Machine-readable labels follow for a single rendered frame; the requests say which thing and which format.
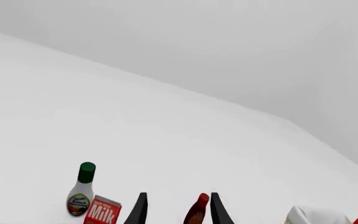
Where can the white green-capped dressing bottle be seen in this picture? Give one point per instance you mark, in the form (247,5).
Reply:
(80,193)

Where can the red milk carton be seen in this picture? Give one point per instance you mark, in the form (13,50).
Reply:
(102,212)

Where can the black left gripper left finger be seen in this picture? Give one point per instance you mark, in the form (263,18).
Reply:
(139,213)

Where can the dark red sauce bottle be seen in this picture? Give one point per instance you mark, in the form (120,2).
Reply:
(196,211)

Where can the white cream carton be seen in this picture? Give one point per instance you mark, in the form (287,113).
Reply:
(315,215)

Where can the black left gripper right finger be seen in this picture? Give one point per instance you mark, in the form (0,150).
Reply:
(217,213)

